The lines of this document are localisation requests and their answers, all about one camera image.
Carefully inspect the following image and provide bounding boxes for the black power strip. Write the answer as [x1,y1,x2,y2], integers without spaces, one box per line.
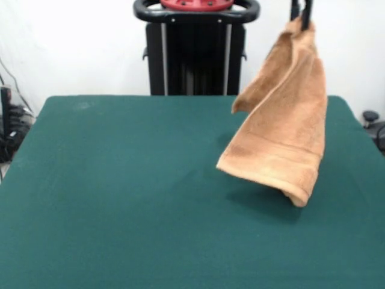
[0,86,13,136]

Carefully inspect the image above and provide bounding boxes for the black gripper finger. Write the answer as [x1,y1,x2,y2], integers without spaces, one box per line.
[301,0,313,31]
[290,0,301,22]

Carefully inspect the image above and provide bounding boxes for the thin grey wall cable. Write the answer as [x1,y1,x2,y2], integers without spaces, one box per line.
[0,57,32,114]

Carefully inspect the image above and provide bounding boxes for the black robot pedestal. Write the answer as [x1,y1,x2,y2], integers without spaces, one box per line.
[134,0,259,96]

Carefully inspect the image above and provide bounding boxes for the tan terry cloth towel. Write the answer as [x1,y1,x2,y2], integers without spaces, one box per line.
[216,16,328,208]

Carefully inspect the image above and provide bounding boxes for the black cable bundle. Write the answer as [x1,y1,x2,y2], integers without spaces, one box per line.
[0,104,36,163]

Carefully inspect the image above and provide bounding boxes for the dark green table cloth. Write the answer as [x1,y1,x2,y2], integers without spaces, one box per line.
[0,95,385,289]

